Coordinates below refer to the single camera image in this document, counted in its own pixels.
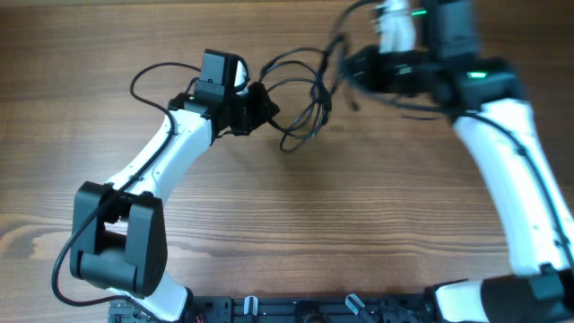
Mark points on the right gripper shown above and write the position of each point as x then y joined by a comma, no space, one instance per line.
369,59

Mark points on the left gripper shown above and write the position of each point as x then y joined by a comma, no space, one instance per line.
266,109

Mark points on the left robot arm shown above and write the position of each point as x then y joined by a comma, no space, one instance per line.
118,240

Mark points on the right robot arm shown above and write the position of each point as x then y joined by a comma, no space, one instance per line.
436,50

